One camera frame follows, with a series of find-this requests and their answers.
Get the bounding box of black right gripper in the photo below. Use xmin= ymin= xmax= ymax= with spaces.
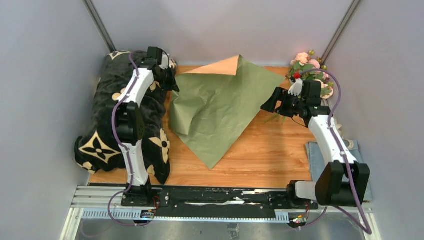
xmin=261 ymin=86 xmax=307 ymax=118

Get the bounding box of green and peach wrapping paper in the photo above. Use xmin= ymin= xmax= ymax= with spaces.
xmin=168 ymin=55 xmax=285 ymax=169

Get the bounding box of pink fake flower bouquet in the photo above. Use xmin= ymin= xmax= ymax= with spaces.
xmin=264 ymin=49 xmax=335 ymax=125

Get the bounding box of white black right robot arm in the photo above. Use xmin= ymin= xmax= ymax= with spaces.
xmin=261 ymin=79 xmax=371 ymax=209

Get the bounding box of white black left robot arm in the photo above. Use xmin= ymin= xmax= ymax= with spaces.
xmin=111 ymin=46 xmax=179 ymax=207

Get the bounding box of blue denim tote bag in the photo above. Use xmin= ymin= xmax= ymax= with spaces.
xmin=306 ymin=141 xmax=372 ymax=207

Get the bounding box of black floral plush blanket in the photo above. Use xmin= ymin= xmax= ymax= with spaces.
xmin=74 ymin=51 xmax=177 ymax=185

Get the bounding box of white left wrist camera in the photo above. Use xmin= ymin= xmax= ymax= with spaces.
xmin=159 ymin=52 xmax=171 ymax=70

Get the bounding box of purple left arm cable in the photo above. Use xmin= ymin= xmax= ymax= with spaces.
xmin=109 ymin=52 xmax=153 ymax=227

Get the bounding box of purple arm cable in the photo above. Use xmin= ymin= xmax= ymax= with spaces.
xmin=109 ymin=52 xmax=153 ymax=227
xmin=291 ymin=67 xmax=373 ymax=235

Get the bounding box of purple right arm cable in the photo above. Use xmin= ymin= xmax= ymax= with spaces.
xmin=291 ymin=67 xmax=373 ymax=235

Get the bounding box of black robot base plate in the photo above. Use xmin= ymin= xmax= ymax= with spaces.
xmin=121 ymin=185 xmax=318 ymax=220

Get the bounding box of aluminium front frame rail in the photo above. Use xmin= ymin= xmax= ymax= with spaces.
xmin=59 ymin=186 xmax=382 ymax=240

